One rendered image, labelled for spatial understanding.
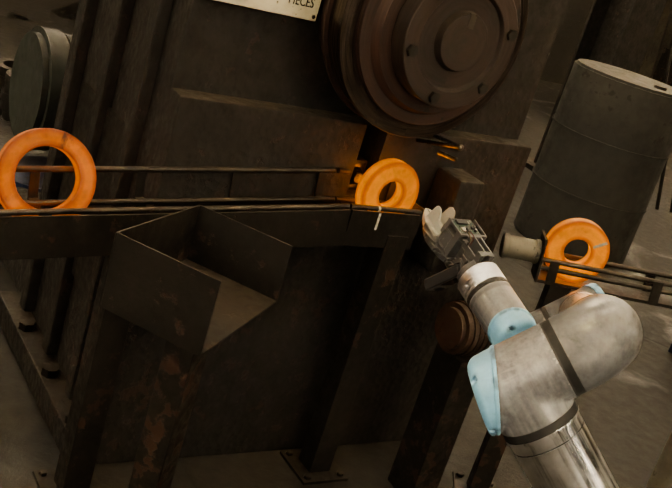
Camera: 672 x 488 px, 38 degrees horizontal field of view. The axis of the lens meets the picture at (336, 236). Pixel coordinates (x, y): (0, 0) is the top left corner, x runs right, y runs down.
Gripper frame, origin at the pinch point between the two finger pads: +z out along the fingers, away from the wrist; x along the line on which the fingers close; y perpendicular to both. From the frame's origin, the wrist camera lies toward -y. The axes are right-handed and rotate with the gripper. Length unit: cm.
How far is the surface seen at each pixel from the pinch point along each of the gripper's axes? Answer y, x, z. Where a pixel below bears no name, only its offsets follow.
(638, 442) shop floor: -75, -124, -13
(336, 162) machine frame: -4.0, 11.9, 20.6
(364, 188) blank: -4.4, 7.8, 12.9
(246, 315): -8, 48, -22
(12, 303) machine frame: -90, 56, 58
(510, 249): -8.8, -31.1, 0.8
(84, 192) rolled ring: -11, 69, 12
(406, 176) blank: -0.7, -2.2, 14.0
